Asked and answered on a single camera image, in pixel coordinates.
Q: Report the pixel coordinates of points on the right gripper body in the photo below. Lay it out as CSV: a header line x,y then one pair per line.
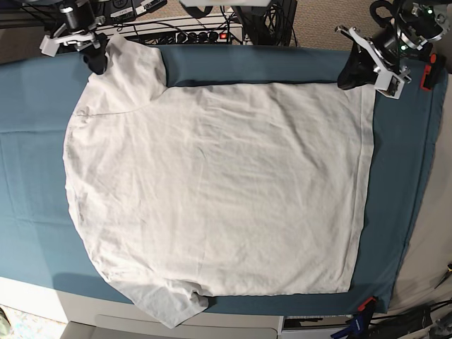
x,y
80,22

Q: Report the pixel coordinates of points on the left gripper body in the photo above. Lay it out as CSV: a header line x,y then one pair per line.
x,y
385,48

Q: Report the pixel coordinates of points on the white T-shirt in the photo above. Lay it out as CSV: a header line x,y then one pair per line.
x,y
181,193

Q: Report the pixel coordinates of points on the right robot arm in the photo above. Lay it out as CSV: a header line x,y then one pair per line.
x,y
79,30

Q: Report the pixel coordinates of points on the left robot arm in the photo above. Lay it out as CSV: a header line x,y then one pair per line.
x,y
428,21

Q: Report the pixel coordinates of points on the orange black clamp top right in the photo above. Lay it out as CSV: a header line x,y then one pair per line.
x,y
432,71

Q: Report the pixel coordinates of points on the orange black clamp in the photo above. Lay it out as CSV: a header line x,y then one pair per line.
x,y
368,303
432,71

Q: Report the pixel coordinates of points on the black power strip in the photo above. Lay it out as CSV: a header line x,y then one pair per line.
x,y
195,37

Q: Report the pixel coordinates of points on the teal table cloth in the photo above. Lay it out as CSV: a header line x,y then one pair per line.
x,y
39,244

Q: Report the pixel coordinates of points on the orange black clamp bottom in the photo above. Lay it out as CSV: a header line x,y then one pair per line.
x,y
368,303

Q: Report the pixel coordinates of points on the blue clamp bottom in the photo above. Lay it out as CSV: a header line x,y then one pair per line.
x,y
356,329

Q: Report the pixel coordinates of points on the white drawer cabinet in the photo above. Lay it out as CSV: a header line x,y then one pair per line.
x,y
118,316

